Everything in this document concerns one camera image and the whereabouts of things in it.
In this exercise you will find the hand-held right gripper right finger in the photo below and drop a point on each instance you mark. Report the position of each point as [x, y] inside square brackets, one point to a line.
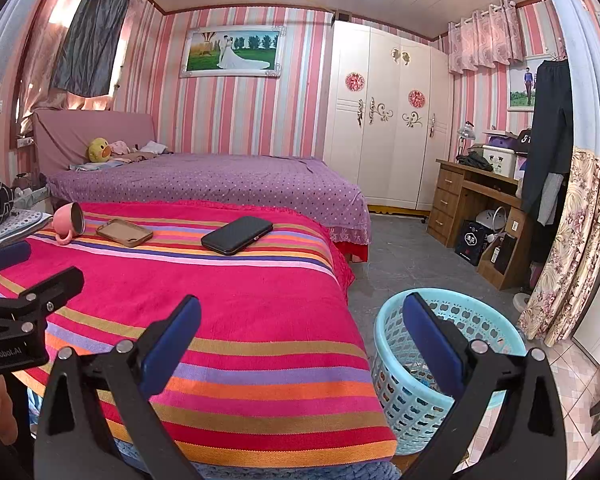
[432, 345]

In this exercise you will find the wooden desk with drawers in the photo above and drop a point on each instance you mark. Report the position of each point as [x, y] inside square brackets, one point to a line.
[452, 195]

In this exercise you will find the white round appliance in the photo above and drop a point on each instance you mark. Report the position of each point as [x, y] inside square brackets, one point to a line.
[490, 220]

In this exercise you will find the black box with label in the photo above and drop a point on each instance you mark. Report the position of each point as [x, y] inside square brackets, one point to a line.
[505, 255]

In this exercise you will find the pink sheer curtain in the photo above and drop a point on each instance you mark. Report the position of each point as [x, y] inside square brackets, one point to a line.
[40, 35]

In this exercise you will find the yellow duck plush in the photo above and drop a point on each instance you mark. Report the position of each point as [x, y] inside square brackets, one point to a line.
[100, 150]

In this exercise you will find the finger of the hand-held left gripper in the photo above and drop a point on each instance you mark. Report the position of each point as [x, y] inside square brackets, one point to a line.
[55, 287]
[5, 256]

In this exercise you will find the small framed photo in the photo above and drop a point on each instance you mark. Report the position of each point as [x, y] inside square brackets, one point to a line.
[521, 85]

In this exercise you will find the white cloth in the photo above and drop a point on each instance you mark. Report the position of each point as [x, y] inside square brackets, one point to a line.
[154, 147]

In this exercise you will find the person's left hand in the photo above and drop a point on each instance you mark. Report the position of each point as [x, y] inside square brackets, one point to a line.
[4, 410]

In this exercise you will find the pink clothes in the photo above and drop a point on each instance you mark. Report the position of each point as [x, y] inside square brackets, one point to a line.
[120, 147]

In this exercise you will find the black gift bag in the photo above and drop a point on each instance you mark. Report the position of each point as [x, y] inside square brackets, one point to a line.
[471, 244]

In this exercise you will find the dotted grey cushion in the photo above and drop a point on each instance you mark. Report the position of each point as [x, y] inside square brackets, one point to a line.
[15, 225]

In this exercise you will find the hanging dark jacket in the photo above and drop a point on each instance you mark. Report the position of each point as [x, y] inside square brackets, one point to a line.
[550, 130]

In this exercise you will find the light blue plastic basket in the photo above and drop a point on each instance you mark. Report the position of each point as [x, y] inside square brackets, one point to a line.
[395, 390]

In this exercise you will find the bed with purple dotted cover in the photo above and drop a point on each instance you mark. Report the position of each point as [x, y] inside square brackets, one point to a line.
[215, 180]

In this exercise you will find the striped pink blanket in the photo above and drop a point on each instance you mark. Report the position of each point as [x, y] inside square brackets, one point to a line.
[230, 320]

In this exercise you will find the white storage box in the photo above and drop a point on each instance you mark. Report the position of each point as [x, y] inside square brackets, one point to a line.
[500, 162]

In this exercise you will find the purple box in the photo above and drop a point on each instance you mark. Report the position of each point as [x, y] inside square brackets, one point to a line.
[500, 138]

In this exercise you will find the dark grey curtain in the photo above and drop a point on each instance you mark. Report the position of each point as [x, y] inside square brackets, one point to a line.
[90, 35]

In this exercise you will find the white wardrobe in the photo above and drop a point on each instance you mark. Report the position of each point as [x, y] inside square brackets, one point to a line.
[385, 125]

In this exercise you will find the black cap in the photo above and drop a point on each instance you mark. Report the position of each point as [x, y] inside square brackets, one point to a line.
[524, 141]

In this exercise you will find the white round floor base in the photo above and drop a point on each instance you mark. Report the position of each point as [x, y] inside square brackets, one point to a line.
[520, 304]

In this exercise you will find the desk lamp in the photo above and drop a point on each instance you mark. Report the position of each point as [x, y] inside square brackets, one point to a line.
[465, 132]

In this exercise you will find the dark clothes on desk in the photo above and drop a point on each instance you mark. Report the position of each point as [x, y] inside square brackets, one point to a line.
[475, 161]

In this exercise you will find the floral door curtain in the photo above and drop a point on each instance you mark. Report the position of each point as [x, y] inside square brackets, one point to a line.
[575, 250]

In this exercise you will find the pink mug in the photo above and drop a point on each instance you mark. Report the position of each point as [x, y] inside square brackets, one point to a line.
[62, 222]

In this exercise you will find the framed wedding picture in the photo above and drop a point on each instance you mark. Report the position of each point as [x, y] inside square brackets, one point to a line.
[232, 51]

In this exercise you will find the pink valance curtain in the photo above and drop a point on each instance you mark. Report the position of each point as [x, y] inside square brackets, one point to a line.
[485, 42]

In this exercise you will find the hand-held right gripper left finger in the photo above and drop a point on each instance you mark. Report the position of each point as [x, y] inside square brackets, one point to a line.
[172, 345]

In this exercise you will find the brown phone case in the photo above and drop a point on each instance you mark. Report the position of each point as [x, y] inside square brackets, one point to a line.
[124, 232]

